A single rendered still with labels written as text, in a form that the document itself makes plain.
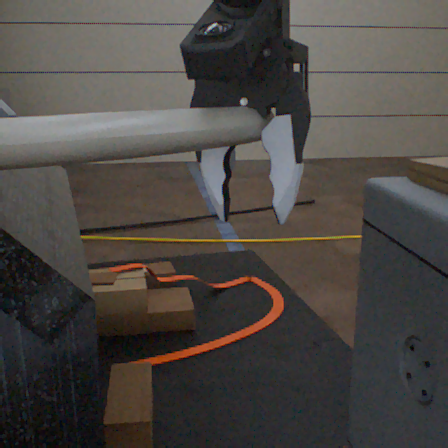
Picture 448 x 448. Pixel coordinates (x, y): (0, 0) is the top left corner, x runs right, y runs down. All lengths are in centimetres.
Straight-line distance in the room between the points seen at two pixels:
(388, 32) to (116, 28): 307
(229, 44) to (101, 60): 589
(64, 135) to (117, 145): 3
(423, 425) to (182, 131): 47
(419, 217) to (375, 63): 616
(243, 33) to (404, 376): 49
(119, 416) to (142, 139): 122
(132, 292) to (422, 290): 156
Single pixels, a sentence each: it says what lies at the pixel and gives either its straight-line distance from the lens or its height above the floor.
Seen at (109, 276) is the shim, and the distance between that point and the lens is 220.
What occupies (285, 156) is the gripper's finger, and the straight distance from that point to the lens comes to 44.
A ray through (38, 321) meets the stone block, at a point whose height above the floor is 59.
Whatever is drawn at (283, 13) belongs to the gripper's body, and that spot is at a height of 104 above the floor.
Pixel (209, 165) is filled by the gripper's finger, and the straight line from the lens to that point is 47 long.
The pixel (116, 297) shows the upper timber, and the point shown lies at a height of 17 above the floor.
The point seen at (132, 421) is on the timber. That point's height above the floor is 13.
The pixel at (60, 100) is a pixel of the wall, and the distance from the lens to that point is 629.
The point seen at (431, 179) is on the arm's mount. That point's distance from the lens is 75.
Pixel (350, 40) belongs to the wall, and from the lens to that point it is 667.
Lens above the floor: 99
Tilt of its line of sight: 16 degrees down
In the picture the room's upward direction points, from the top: straight up
